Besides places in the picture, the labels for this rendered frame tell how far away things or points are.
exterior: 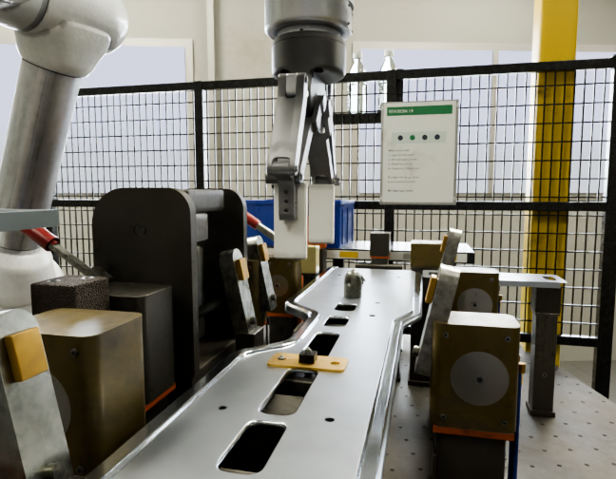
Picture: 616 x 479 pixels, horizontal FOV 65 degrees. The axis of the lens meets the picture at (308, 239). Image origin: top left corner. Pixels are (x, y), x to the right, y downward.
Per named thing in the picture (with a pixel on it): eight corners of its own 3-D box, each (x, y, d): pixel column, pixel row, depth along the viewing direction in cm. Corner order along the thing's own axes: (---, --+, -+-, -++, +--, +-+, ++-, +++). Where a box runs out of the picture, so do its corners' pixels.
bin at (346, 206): (339, 248, 131) (339, 201, 130) (240, 243, 142) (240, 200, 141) (355, 242, 147) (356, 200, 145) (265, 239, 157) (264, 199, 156)
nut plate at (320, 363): (349, 360, 53) (349, 350, 53) (343, 373, 49) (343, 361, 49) (276, 354, 55) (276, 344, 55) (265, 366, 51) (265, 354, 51)
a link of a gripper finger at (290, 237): (307, 182, 43) (305, 182, 43) (307, 258, 44) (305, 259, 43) (276, 182, 44) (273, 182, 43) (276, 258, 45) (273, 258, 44)
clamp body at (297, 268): (296, 427, 100) (295, 258, 96) (250, 422, 102) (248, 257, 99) (303, 412, 106) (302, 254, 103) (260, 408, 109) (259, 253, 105)
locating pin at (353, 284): (360, 308, 83) (360, 270, 82) (341, 307, 84) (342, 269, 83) (362, 303, 86) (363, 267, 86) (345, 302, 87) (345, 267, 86)
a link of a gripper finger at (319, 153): (291, 105, 50) (293, 98, 51) (307, 187, 58) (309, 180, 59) (327, 105, 49) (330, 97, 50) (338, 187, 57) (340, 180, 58)
